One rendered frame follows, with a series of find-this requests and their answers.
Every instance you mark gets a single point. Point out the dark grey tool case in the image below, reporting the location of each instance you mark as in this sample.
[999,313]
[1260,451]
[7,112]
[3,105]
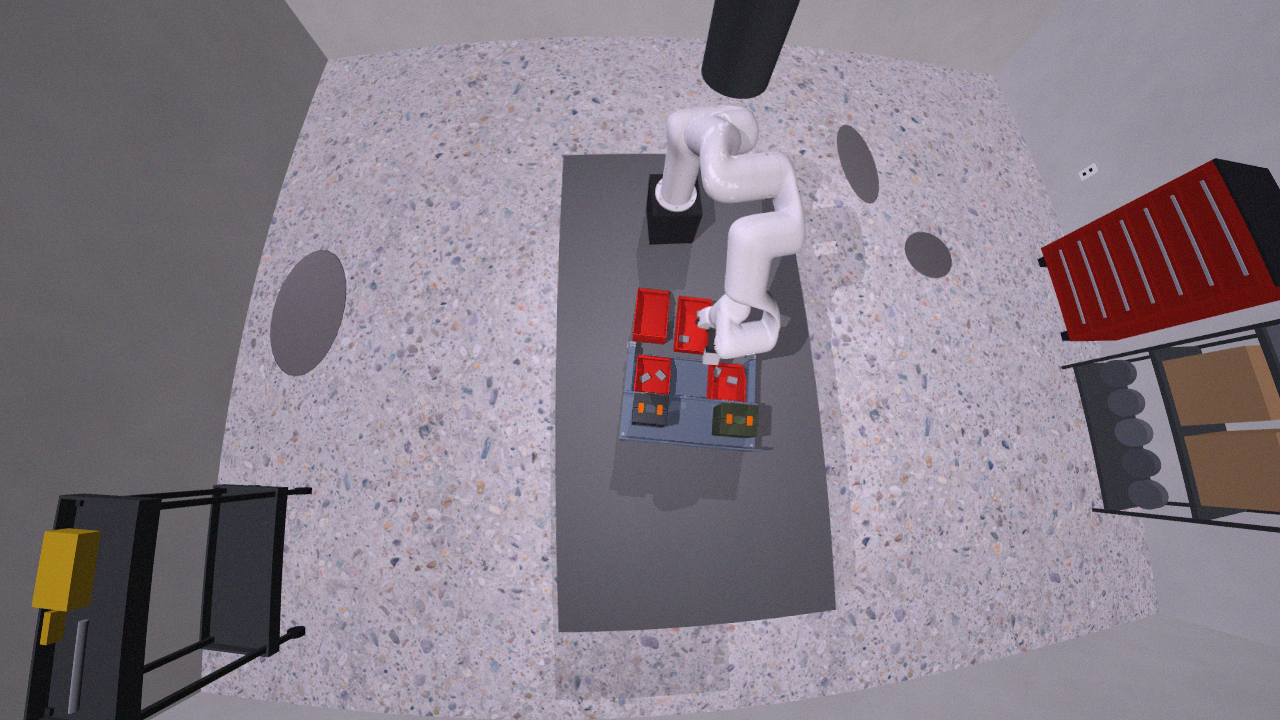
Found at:
[650,409]

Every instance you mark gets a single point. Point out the red bin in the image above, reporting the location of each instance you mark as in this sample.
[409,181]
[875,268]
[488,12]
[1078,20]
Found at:
[698,337]
[717,388]
[651,316]
[652,364]

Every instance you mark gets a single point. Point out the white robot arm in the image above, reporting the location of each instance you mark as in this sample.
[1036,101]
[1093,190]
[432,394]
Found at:
[754,240]

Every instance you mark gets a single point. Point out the dark green tool case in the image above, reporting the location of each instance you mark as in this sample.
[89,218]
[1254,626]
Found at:
[735,419]

